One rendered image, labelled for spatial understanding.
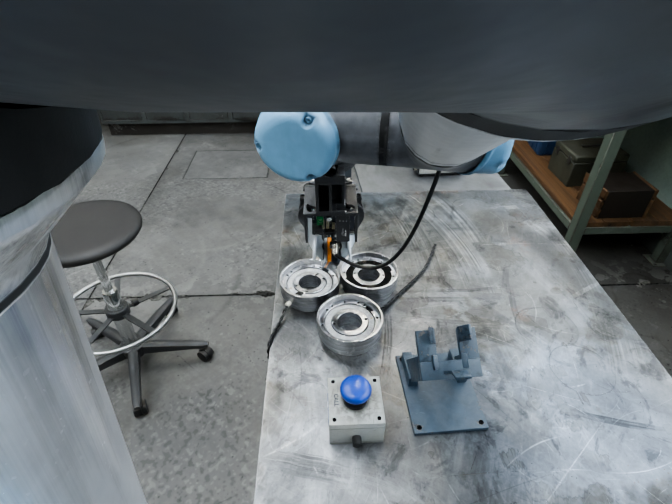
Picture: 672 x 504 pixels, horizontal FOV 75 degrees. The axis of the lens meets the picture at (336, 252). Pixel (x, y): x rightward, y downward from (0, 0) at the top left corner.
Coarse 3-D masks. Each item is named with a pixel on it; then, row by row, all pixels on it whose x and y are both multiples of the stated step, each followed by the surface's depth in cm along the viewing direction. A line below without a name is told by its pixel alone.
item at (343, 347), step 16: (336, 304) 72; (352, 304) 73; (368, 304) 72; (320, 320) 70; (336, 320) 70; (352, 320) 72; (320, 336) 68; (368, 336) 65; (336, 352) 68; (352, 352) 66
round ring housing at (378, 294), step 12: (360, 252) 82; (372, 252) 82; (348, 264) 81; (360, 276) 81; (372, 276) 81; (384, 276) 78; (396, 276) 76; (348, 288) 76; (360, 288) 74; (372, 288) 74; (384, 288) 74
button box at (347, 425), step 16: (336, 384) 58; (336, 400) 56; (368, 400) 56; (336, 416) 55; (352, 416) 55; (368, 416) 55; (384, 416) 55; (336, 432) 55; (352, 432) 55; (368, 432) 55
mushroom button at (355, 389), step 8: (352, 376) 56; (360, 376) 56; (344, 384) 55; (352, 384) 55; (360, 384) 55; (368, 384) 55; (344, 392) 54; (352, 392) 54; (360, 392) 54; (368, 392) 54; (352, 400) 54; (360, 400) 54
